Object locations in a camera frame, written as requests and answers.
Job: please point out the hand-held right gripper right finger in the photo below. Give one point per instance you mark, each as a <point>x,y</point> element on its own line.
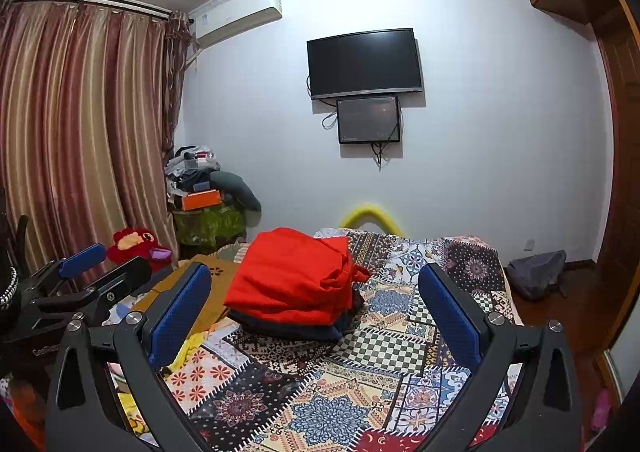
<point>447,314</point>

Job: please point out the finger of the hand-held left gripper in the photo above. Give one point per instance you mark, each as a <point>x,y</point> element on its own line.
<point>125,277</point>
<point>82,259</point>

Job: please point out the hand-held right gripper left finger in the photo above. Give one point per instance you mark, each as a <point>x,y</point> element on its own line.
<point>180,314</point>

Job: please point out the red zip jacket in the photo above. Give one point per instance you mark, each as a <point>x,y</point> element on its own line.
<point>290,272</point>

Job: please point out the red plush toy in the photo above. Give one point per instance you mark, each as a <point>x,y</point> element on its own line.
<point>130,244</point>

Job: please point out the yellow floral cloth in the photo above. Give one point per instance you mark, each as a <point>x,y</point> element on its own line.
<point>187,347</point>

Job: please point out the brown cardboard box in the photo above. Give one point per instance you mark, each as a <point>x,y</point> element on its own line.
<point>210,282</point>

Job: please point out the dark maroon garment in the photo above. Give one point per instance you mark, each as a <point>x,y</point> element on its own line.
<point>357,304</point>

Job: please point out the grey backpack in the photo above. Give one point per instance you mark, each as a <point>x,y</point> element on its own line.
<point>537,272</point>

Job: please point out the orange box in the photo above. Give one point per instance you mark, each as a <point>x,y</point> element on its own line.
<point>200,199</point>

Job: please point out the folded blue jeans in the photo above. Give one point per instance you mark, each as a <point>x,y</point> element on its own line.
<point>300,332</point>

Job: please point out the striped brown curtain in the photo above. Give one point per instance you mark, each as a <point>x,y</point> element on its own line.
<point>75,132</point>

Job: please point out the yellow foam tube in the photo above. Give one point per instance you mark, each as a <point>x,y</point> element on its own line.
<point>357,212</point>

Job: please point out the patchwork patterned bed sheet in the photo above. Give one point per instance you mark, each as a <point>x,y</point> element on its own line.
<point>325,382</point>

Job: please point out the grey-green cushion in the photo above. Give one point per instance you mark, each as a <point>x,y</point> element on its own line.
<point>235,184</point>

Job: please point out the pink slipper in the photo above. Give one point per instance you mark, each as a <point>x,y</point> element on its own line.
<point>600,407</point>

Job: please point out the white wardrobe door pink hearts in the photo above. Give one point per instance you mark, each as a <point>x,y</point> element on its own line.
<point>617,377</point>

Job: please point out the brown wooden door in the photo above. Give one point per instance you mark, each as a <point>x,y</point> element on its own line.
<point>620,157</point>

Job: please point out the white air conditioner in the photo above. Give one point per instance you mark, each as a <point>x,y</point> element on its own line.
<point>235,12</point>

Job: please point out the white wall socket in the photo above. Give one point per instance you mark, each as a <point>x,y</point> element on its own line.
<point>528,245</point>

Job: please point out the small black wall monitor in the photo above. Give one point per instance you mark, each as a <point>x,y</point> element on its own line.
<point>367,119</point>

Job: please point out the large black wall television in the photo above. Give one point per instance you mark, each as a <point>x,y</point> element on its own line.
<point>365,62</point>

